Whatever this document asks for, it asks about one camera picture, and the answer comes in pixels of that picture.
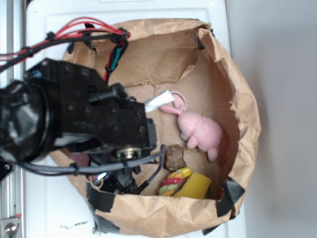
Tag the black metal bracket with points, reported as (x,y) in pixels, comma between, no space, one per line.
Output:
(6,168)

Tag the aluminium frame rail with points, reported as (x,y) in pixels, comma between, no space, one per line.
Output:
(12,195)

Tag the white paper tag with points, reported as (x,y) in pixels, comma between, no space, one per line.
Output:
(158,100)

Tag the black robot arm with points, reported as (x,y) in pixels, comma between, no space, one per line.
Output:
(21,140)

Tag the yellow plastic cup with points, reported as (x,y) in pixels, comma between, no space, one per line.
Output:
(196,186)

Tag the pink plush bunny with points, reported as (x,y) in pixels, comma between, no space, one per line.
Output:
(197,130)

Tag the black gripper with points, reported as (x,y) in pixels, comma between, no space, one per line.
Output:
(86,115)

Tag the brown rock lump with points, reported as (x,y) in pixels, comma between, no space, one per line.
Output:
(174,158)

